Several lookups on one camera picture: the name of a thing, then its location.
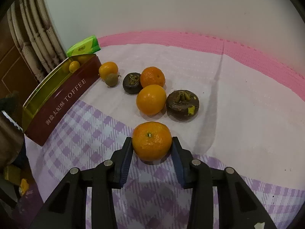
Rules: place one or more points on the yellow lemon in tin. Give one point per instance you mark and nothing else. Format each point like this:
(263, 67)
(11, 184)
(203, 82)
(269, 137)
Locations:
(74, 66)

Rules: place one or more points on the red gold toffee tin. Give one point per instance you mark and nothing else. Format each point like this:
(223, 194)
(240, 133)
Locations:
(56, 94)

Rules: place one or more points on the dark mangosteen with yellow spot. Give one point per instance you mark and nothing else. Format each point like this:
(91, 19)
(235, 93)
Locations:
(182, 104)

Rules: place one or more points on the yellow toy on floor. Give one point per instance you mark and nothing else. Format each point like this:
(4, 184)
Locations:
(24, 186)

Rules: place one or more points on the purple plaid tablecloth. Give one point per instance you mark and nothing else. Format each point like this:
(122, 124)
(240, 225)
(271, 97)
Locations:
(246, 120)

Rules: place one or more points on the green tissue pack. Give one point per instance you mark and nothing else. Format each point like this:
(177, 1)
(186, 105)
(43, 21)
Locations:
(89, 45)

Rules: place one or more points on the dimpled orange mandarin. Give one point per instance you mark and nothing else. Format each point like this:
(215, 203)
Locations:
(152, 75)

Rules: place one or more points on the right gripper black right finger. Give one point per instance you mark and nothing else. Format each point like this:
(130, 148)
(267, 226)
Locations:
(238, 206)

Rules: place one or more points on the dark brown mangosteen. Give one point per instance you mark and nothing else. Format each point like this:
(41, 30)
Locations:
(132, 84)

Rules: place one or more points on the small orange citrus fruit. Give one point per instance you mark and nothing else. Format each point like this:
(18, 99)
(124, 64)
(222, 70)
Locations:
(107, 68)

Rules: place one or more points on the smooth orange citrus fruit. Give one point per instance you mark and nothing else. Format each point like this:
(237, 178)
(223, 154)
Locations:
(151, 99)

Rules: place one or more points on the small brown-green kiwi fruit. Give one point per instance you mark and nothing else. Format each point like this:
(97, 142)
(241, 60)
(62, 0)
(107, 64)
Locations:
(112, 79)

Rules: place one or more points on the mandarin with green stem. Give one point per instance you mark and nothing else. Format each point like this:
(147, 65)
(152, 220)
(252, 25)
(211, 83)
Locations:
(151, 141)

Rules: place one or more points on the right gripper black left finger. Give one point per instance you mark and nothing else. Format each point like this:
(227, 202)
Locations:
(66, 206)

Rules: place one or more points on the beige patterned curtain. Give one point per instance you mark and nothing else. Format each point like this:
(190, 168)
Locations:
(34, 36)

